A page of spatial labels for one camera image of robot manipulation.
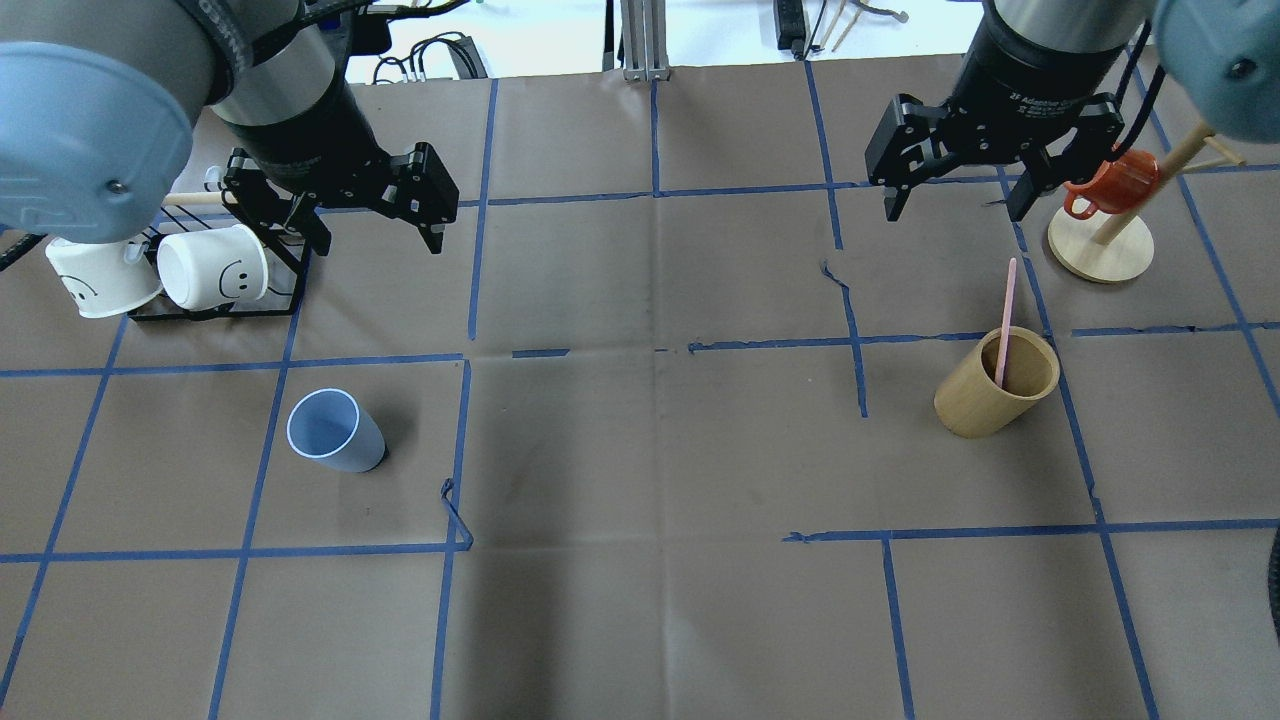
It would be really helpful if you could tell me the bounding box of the aluminium frame post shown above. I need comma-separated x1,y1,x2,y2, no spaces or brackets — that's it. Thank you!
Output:
618,0,671,82

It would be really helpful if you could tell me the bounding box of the white smiley mug left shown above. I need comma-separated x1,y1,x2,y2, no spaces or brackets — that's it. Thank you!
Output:
45,238,163,319

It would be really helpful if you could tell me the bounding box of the white smiley mug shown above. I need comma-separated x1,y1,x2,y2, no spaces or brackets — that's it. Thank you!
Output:
45,238,163,319
156,224,269,311

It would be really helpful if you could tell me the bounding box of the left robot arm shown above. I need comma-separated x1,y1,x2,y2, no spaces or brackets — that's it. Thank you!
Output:
1,1,460,255

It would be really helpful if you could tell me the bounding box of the orange red mug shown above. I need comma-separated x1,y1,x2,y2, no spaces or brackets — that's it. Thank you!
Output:
1062,149,1161,220

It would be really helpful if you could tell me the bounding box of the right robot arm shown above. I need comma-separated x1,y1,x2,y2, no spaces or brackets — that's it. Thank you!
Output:
864,1,1279,222

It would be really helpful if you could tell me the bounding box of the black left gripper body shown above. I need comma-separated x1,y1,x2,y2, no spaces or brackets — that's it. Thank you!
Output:
229,79,460,223

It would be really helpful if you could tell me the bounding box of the black power strip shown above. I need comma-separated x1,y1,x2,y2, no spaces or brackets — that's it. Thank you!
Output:
772,0,809,60

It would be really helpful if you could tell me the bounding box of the black cables bundle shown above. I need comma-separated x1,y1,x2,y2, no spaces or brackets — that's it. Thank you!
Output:
372,32,489,86

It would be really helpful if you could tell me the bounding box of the blue plastic cup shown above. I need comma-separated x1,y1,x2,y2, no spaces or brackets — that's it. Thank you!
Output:
285,388,387,473

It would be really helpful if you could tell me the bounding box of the bamboo chopstick holder cup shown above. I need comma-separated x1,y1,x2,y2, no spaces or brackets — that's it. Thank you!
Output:
933,325,1061,439

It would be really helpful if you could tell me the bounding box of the white smiley mug right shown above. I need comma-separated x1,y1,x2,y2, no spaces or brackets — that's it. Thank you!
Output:
156,224,269,311

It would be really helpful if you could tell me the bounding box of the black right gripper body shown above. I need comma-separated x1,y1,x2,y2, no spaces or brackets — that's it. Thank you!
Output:
865,20,1124,186

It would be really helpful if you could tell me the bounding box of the black wire mug rack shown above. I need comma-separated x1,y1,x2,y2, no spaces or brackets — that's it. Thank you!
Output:
127,170,312,324

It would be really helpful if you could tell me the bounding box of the wooden mug tree stand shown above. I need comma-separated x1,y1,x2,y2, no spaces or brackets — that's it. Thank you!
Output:
1046,122,1248,284

